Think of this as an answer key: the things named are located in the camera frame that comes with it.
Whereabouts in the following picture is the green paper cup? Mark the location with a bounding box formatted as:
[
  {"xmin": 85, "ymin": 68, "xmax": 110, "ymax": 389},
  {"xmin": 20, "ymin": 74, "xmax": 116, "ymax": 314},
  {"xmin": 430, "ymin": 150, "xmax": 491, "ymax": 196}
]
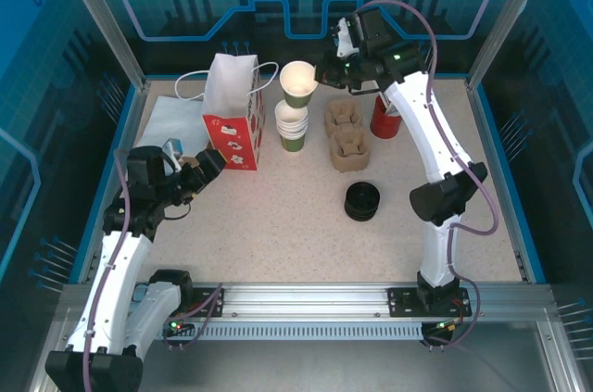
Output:
[{"xmin": 279, "ymin": 60, "xmax": 320, "ymax": 109}]

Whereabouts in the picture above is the red white paper bag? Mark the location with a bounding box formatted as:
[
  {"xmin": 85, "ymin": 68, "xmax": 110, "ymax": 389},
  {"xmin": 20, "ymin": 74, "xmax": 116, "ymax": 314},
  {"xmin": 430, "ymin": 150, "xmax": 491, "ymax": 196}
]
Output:
[{"xmin": 174, "ymin": 52, "xmax": 280, "ymax": 172}]

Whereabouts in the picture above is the stack of white napkins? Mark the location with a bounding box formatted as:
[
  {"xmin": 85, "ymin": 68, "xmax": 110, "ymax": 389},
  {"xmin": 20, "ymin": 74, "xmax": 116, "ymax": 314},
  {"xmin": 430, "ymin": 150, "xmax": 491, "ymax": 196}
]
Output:
[{"xmin": 136, "ymin": 95, "xmax": 208, "ymax": 152}]

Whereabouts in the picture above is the stack of green paper cups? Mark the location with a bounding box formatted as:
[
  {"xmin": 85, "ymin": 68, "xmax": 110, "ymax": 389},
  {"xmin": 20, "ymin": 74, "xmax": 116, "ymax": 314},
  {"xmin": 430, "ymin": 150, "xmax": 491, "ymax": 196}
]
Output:
[{"xmin": 274, "ymin": 100, "xmax": 309, "ymax": 153}]

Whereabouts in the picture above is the red straw holder cup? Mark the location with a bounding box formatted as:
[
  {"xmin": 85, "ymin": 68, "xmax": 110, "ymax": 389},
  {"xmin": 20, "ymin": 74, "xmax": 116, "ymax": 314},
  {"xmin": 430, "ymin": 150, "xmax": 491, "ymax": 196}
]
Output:
[{"xmin": 369, "ymin": 94, "xmax": 402, "ymax": 139}]

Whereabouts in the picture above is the stack of black cup lids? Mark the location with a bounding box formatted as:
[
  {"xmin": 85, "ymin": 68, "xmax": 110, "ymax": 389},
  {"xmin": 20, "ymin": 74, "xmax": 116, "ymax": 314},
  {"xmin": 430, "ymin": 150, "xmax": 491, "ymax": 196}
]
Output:
[{"xmin": 344, "ymin": 181, "xmax": 382, "ymax": 222}]

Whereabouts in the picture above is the small green-lit control board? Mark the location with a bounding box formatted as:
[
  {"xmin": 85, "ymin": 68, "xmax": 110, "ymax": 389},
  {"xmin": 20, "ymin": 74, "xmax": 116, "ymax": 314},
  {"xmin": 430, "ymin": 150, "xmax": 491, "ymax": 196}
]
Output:
[
  {"xmin": 161, "ymin": 315, "xmax": 196, "ymax": 340},
  {"xmin": 428, "ymin": 317, "xmax": 464, "ymax": 337}
]

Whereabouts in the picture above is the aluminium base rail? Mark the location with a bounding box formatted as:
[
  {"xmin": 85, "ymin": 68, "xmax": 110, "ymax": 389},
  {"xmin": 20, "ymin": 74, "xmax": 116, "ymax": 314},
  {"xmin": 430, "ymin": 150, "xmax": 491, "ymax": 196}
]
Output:
[{"xmin": 59, "ymin": 281, "xmax": 557, "ymax": 324}]

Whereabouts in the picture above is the grey slotted cable duct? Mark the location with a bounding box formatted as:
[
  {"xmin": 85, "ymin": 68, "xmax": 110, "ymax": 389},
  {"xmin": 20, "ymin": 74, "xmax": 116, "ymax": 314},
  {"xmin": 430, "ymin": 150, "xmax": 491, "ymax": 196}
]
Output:
[{"xmin": 159, "ymin": 321, "xmax": 425, "ymax": 342}]

